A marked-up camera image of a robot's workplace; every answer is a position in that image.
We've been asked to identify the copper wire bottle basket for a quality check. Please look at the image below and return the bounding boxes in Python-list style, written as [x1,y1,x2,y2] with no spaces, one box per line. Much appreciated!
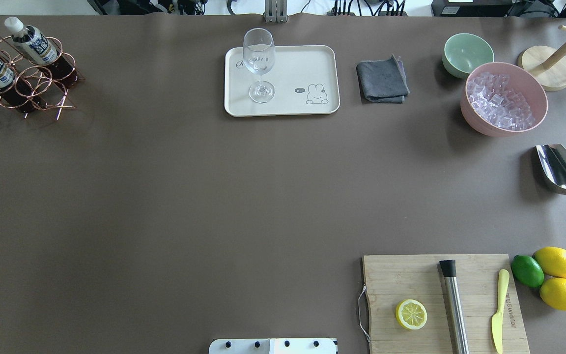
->
[0,17,85,119]

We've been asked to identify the tea bottle white cap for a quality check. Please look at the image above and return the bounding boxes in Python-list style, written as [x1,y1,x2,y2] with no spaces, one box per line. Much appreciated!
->
[0,58,46,114]
[4,17,78,90]

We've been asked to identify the cream rabbit serving tray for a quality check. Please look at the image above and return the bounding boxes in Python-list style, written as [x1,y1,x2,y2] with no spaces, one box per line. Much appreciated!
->
[224,45,340,117]

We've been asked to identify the clear wine glass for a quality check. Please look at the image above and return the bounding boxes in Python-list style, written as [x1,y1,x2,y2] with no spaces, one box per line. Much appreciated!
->
[243,28,276,104]

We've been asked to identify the folded grey cloth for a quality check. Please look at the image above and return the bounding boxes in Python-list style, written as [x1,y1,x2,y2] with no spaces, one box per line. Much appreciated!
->
[356,55,410,104]

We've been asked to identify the bamboo cutting board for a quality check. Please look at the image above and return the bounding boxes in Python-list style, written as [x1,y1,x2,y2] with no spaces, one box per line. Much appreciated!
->
[362,255,510,354]

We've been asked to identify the half lemon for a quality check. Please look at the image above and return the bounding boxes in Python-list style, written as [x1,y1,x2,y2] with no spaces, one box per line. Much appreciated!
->
[395,299,427,330]

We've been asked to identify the steel muddler black tip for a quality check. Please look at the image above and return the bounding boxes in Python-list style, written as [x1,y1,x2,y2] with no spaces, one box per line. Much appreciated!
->
[439,260,470,354]

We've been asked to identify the green bowl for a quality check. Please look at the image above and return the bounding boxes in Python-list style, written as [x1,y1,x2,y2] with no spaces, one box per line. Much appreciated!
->
[442,33,495,79]

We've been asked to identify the pink bowl of ice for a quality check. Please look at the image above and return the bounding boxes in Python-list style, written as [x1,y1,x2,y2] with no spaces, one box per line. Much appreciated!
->
[460,62,548,137]

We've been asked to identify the yellow plastic knife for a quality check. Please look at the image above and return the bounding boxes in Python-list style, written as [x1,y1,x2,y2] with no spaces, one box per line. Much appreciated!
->
[490,269,509,354]

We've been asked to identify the green lime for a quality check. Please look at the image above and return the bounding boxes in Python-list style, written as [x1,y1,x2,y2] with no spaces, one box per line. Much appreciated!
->
[510,255,544,289]

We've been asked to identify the steel ice scoop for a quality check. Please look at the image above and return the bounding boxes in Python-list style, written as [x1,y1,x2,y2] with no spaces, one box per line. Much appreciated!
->
[535,144,566,195]

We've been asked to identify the yellow lemon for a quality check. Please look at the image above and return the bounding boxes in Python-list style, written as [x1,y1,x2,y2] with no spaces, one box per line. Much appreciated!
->
[539,277,566,311]
[533,246,566,278]

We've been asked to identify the wooden cup tree stand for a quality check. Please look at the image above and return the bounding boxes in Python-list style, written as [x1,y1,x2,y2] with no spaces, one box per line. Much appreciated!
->
[517,25,566,91]

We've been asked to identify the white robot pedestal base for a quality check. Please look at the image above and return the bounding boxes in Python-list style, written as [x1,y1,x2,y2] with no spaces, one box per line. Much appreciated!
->
[208,338,339,354]

